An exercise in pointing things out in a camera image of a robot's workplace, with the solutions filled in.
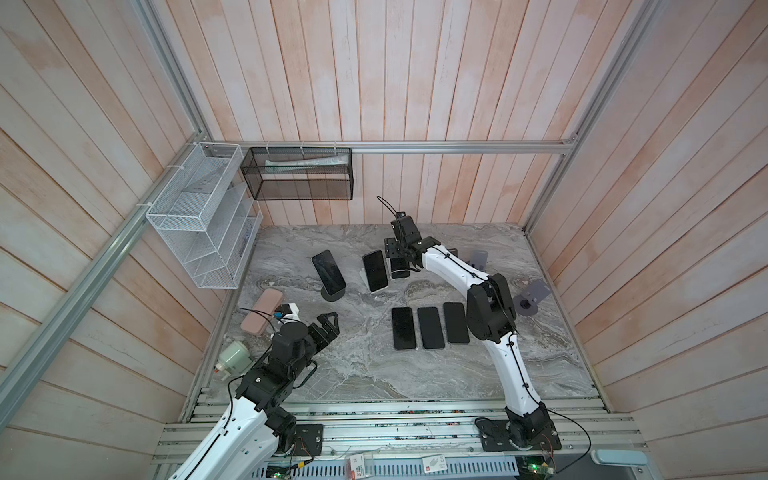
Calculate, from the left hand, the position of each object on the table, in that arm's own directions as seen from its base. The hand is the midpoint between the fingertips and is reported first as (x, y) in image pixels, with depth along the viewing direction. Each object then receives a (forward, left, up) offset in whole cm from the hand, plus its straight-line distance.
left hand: (329, 328), depth 78 cm
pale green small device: (-6, +26, -6) cm, 28 cm away
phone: (+25, +4, -8) cm, 26 cm away
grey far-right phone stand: (+30, -48, -7) cm, 57 cm away
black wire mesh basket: (+55, +15, +11) cm, 58 cm away
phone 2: (+22, -12, -4) cm, 26 cm away
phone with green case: (+7, -30, -15) cm, 34 cm away
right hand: (+35, -19, -4) cm, 40 cm away
